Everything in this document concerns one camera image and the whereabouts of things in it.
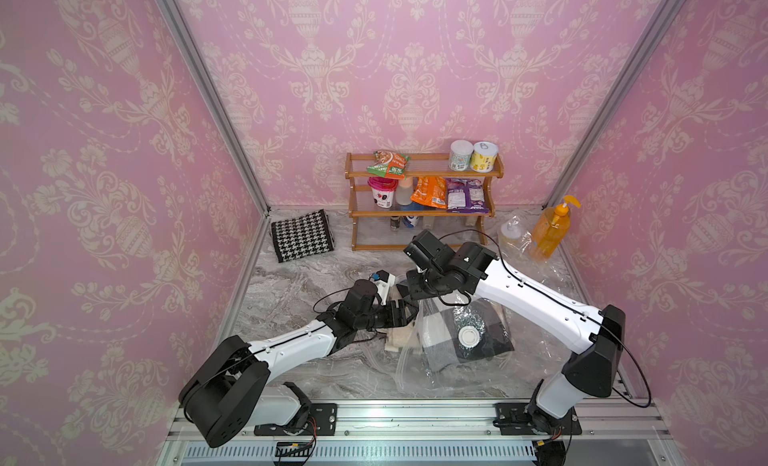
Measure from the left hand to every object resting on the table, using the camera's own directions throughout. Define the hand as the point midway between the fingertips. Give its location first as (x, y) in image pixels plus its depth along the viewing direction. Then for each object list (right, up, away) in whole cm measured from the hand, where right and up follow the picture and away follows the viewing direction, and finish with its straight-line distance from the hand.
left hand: (414, 315), depth 80 cm
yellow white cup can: (+21, +45, +8) cm, 50 cm away
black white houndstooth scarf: (-38, +21, +27) cm, 51 cm away
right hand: (-1, +8, -5) cm, 9 cm away
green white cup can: (+14, +46, +9) cm, 49 cm away
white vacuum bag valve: (+14, -4, -4) cm, 15 cm away
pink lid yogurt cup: (-9, +36, +15) cm, 40 cm away
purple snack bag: (+19, +35, +20) cm, 44 cm away
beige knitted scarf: (-5, -6, 0) cm, 7 cm away
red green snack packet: (-7, +42, +7) cm, 44 cm away
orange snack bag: (+7, +37, +21) cm, 43 cm away
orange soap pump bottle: (+44, +24, +14) cm, 52 cm away
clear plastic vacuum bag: (+15, -8, -3) cm, 17 cm away
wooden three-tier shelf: (-13, +24, +35) cm, 45 cm away
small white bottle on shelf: (-2, +36, +19) cm, 41 cm away
